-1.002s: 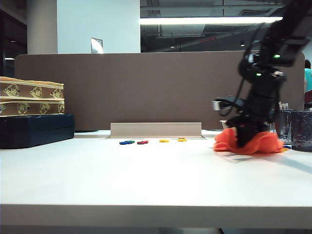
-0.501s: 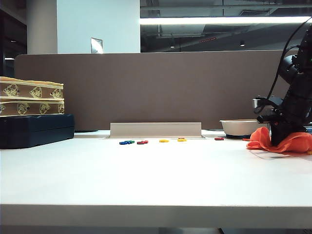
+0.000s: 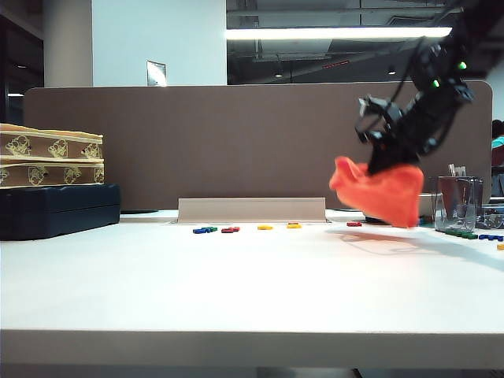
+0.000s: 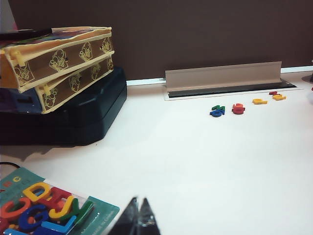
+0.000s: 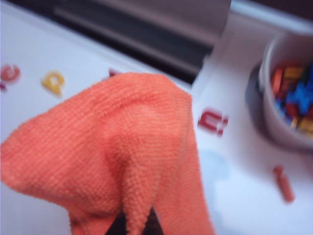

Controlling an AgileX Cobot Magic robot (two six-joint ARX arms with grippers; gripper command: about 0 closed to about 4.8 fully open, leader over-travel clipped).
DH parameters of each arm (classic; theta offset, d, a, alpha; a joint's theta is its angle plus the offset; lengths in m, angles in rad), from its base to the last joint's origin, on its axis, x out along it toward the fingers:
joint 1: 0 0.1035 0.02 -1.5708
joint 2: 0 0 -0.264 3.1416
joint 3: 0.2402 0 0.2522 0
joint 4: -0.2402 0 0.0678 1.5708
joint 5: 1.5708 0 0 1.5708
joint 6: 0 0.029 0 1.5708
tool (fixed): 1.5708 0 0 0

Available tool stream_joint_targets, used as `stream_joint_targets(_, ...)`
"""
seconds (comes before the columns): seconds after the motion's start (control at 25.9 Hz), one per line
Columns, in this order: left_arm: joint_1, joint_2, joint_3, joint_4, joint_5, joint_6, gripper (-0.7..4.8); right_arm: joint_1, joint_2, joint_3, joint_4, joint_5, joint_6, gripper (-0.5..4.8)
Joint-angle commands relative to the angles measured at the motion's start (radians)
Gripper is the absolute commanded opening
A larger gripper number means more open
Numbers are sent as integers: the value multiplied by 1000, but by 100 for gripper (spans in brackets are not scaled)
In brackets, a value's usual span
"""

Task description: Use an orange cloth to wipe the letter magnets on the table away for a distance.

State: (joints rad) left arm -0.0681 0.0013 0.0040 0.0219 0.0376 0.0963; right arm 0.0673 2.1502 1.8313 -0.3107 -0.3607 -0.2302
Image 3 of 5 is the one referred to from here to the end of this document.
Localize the long ceiling light strip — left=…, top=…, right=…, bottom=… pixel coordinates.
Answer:
left=224, top=26, right=454, bottom=40

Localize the clear plastic box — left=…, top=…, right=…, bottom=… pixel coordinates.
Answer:
left=474, top=203, right=504, bottom=231

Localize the person with black hair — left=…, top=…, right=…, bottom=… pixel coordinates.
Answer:
left=491, top=120, right=504, bottom=150

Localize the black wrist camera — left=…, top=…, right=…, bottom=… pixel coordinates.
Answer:
left=355, top=94, right=402, bottom=145

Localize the white round pillar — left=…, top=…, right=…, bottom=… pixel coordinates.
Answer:
left=42, top=0, right=94, bottom=88

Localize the brown desk divider panel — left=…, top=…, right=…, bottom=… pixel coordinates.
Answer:
left=22, top=81, right=494, bottom=213

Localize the thin black cable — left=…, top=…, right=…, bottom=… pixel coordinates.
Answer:
left=391, top=37, right=428, bottom=103
left=419, top=102, right=461, bottom=157

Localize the dark navy plastic case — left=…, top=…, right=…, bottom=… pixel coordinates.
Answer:
left=0, top=183, right=121, bottom=242

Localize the yellow patterned flat box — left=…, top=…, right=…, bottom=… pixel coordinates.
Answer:
left=0, top=123, right=104, bottom=162
left=0, top=156, right=106, bottom=189

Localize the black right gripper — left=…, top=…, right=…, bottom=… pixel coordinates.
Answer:
left=368, top=102, right=428, bottom=176

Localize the silver wall plaque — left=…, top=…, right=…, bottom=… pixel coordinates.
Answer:
left=146, top=60, right=167, bottom=87

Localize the clear glass pitcher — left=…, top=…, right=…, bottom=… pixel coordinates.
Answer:
left=432, top=176, right=484, bottom=233

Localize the orange microfibre cloth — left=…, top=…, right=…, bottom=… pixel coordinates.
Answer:
left=328, top=155, right=425, bottom=229

